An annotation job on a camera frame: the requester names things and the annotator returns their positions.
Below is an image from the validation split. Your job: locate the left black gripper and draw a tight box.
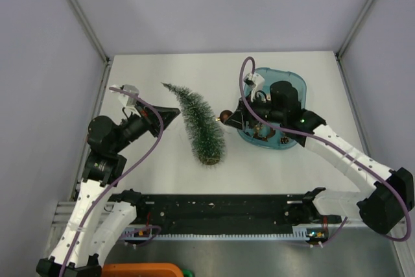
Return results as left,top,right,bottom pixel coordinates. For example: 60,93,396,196
112,97,180,153

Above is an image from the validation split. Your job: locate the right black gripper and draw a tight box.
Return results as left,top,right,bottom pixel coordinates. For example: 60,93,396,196
226,90,286,131

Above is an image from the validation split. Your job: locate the dark red ball ornament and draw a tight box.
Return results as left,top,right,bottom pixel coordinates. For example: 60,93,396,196
219,110,232,123

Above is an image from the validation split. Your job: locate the small green christmas tree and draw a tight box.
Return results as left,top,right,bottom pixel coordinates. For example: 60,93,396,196
162,82,226,167

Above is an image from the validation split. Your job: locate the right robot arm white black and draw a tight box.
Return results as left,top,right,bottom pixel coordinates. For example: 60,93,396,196
219,81,414,235

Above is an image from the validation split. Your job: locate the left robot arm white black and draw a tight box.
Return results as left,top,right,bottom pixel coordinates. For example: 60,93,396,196
36,98,180,276

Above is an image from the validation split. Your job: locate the teal plastic tray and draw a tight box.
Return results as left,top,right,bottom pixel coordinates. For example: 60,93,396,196
237,67,307,150

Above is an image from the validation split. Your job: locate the pine cone ornament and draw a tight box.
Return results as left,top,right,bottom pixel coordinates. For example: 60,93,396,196
280,136,290,145

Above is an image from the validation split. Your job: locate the green object at bottom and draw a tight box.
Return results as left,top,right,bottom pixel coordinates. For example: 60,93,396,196
182,269,195,277

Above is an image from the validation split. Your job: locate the orange plastic bin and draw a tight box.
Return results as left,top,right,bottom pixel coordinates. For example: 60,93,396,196
101,263,184,277

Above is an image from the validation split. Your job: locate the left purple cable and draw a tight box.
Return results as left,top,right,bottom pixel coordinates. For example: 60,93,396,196
58,86,163,277

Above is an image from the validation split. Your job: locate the purple cable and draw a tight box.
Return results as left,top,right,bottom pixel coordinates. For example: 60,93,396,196
58,86,163,277
239,56,410,248

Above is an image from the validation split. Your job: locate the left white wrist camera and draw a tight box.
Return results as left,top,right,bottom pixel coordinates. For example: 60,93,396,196
110,84,139,112

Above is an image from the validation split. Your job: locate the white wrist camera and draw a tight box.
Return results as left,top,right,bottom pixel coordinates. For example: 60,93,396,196
243,73,265,102
110,84,139,112

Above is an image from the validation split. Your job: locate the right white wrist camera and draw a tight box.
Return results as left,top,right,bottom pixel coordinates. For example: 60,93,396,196
243,73,265,102

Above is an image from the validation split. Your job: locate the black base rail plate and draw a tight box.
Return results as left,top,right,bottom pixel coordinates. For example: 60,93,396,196
106,192,357,228

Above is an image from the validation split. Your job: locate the white cable duct strip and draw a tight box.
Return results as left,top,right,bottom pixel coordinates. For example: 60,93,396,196
121,224,312,242

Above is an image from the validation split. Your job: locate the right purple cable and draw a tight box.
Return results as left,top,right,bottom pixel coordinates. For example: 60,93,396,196
239,56,410,248

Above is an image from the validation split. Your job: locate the left aluminium frame post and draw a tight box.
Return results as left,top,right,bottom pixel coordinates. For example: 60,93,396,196
66,0,110,64

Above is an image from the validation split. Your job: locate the aluminium frame post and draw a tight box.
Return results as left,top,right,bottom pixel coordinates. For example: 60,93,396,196
66,0,110,64
335,0,378,62

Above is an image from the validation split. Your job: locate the right aluminium frame post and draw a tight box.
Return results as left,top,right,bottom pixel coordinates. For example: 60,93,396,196
335,0,378,62

